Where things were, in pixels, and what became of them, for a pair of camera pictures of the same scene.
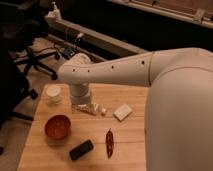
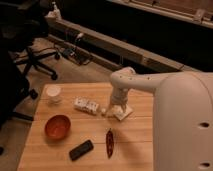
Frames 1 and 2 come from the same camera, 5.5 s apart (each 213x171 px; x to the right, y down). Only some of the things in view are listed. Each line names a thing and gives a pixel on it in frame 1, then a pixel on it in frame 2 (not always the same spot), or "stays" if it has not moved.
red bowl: (57, 126) stays
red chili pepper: (109, 143) stays
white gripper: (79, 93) → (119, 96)
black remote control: (82, 149) stays
